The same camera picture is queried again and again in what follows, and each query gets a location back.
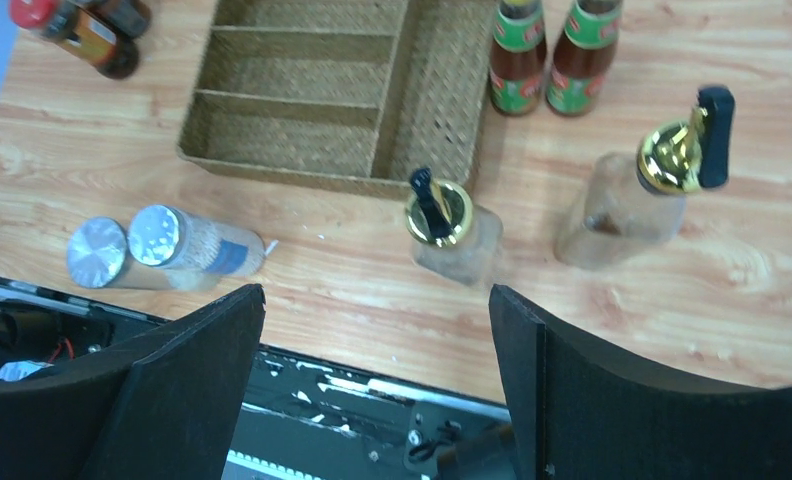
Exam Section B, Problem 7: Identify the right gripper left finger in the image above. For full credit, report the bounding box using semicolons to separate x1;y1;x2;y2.
0;284;265;479

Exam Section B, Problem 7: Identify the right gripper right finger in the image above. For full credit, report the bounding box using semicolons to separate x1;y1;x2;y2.
488;285;792;479

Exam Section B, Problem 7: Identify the brownish glass oil bottle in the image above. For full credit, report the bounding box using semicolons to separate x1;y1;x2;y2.
554;85;736;270

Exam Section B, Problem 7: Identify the clear oil bottle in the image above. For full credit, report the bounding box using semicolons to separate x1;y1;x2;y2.
405;167;504;290

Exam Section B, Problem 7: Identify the woven wicker divided tray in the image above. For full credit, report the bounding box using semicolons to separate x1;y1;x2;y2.
177;1;496;199

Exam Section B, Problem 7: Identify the left silver-lid spice jar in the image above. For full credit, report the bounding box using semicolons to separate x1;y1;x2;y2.
66;217;221;292

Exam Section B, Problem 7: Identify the silver-lid spice jar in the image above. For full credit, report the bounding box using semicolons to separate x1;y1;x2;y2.
127;204;266;277
66;217;221;292

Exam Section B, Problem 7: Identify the right silver-lid spice jar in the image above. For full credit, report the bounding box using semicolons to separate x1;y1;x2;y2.
127;204;266;277

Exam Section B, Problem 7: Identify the right yellow-cap sauce bottle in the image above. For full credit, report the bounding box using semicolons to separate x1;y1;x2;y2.
546;0;623;117

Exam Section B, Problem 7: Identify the yellow-cap sauce bottle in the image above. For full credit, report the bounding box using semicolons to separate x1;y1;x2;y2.
546;0;623;117
489;0;547;116

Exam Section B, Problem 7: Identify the left yellow-cap sauce bottle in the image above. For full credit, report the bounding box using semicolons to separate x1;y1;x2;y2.
489;0;547;116

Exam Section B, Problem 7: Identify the red-lid sauce jar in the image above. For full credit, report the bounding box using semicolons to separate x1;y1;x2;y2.
8;0;140;80

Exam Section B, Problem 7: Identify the white-lid sauce jar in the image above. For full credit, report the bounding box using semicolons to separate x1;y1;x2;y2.
86;0;152;39

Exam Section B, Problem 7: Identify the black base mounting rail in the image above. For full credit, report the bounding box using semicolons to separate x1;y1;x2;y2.
0;278;513;479

